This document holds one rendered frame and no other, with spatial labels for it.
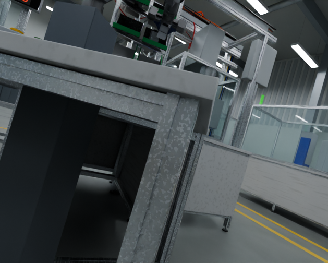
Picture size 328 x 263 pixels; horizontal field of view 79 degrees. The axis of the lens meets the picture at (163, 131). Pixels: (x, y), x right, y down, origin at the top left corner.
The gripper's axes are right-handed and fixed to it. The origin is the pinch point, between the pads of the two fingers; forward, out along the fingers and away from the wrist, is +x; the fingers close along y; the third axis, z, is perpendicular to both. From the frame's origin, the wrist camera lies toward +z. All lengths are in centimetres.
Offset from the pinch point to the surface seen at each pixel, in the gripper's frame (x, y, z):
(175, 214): 15, -36, -83
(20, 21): 12, 65, -20
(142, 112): -56, -4, -67
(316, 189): 180, -303, 4
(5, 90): 171, 153, -19
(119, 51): 13.4, 18.3, -14.0
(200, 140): 6, -35, -47
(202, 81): -61, -9, -63
